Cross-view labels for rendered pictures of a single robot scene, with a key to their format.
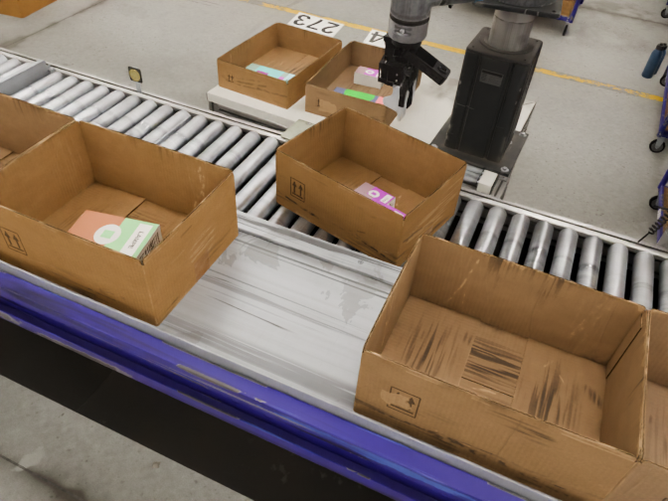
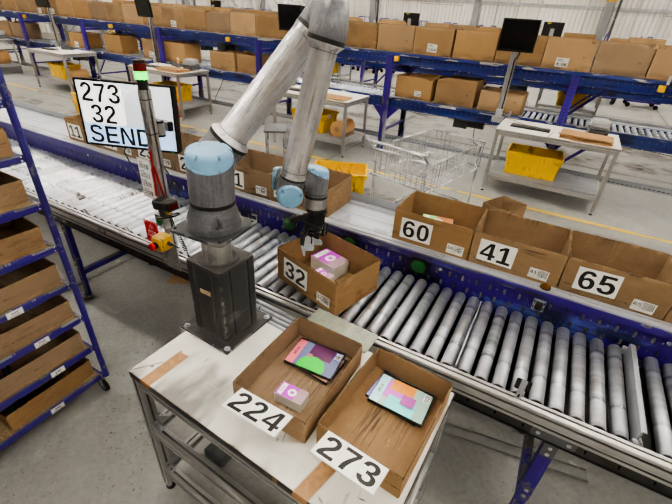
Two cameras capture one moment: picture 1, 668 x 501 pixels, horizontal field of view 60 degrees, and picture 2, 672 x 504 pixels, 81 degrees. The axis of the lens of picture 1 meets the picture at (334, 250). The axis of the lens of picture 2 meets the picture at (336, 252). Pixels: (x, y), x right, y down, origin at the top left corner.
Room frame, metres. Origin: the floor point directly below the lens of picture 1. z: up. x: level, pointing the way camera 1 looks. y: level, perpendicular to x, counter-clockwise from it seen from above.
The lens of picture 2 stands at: (2.74, 0.14, 1.88)
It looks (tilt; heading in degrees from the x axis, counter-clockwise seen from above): 32 degrees down; 187
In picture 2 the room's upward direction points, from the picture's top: 4 degrees clockwise
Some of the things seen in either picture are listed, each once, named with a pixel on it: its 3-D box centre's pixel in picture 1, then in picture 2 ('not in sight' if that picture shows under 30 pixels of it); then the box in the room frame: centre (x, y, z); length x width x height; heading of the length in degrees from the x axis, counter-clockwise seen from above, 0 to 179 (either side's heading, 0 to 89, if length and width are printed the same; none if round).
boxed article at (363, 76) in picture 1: (370, 78); (291, 396); (1.90, -0.08, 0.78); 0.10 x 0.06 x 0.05; 72
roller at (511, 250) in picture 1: (502, 276); (268, 257); (1.01, -0.42, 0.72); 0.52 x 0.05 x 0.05; 159
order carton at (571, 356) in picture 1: (498, 359); (311, 187); (0.58, -0.29, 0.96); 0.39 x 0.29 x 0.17; 69
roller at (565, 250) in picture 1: (555, 294); (249, 250); (0.96, -0.55, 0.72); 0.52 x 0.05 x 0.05; 159
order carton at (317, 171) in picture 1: (368, 182); (327, 268); (1.21, -0.08, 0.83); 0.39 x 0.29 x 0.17; 55
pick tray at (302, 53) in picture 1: (281, 63); (387, 412); (1.92, 0.24, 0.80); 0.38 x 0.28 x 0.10; 155
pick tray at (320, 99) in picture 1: (366, 83); (301, 372); (1.81, -0.06, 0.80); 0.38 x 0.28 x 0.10; 159
